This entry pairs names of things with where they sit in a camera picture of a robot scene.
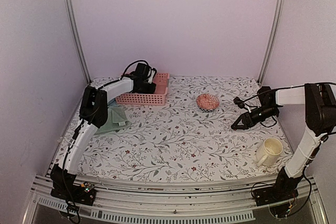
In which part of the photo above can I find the green folded towel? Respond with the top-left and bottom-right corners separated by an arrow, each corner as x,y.
96,106 -> 131,135

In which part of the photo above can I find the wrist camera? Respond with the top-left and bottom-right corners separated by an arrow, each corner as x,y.
233,97 -> 250,112
135,63 -> 157,83

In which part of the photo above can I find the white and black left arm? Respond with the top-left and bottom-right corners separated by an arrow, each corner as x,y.
51,74 -> 156,181

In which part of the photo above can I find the aluminium front rail frame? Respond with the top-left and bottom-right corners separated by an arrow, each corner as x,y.
25,174 -> 329,224

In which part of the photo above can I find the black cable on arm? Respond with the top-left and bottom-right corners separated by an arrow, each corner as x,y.
60,60 -> 148,204
241,82 -> 336,127

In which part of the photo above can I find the pink perforated plastic basket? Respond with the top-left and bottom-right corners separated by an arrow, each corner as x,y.
115,73 -> 170,106

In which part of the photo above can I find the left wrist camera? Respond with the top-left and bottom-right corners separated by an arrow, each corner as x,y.
135,63 -> 157,83

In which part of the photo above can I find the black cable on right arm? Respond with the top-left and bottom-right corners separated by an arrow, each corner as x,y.
241,82 -> 336,127

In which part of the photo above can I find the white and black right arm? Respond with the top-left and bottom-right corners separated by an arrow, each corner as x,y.
231,82 -> 335,179

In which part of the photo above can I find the right aluminium corner post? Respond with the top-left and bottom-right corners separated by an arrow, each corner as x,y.
257,0 -> 285,85

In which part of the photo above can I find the red patterned bowl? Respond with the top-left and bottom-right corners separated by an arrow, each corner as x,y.
196,93 -> 219,112

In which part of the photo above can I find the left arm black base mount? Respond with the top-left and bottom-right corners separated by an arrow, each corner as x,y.
50,164 -> 97,206

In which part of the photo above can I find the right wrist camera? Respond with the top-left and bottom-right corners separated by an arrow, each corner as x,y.
233,97 -> 250,112

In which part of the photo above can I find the black cable at left base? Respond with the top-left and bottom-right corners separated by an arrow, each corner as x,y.
64,200 -> 82,224

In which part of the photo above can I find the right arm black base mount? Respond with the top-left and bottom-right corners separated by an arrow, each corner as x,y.
251,167 -> 303,206

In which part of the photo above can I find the cream ceramic mug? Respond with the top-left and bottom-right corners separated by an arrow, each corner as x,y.
256,137 -> 283,167

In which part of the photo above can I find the left aluminium corner post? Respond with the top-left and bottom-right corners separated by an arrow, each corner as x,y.
64,0 -> 91,84

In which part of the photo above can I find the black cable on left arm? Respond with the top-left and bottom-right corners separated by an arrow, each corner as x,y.
60,60 -> 148,204

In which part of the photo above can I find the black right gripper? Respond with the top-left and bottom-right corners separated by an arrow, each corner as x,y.
232,105 -> 278,130

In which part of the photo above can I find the aluminium corner post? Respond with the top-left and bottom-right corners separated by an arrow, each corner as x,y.
64,0 -> 91,84
257,0 -> 285,85

